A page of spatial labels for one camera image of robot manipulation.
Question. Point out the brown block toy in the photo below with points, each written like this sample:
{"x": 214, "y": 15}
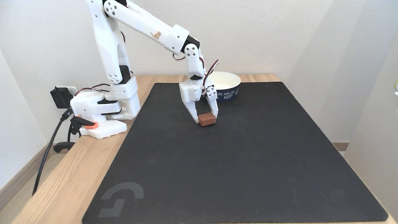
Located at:
{"x": 207, "y": 119}

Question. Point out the navy paper bowl white inside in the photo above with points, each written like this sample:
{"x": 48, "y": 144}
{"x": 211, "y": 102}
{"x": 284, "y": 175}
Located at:
{"x": 228, "y": 84}

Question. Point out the black desk mat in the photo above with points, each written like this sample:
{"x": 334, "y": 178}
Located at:
{"x": 236, "y": 161}

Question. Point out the black clamp with orange pad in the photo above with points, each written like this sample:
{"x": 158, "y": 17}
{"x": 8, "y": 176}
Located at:
{"x": 81, "y": 122}

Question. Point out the black power adapter plug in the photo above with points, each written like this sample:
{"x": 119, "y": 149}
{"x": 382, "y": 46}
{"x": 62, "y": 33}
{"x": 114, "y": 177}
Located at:
{"x": 60, "y": 97}

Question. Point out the wooden baseboard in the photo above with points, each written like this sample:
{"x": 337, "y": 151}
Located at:
{"x": 340, "y": 146}
{"x": 18, "y": 179}

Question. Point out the white wall outlet plate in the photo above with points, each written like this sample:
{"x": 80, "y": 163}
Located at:
{"x": 72, "y": 90}

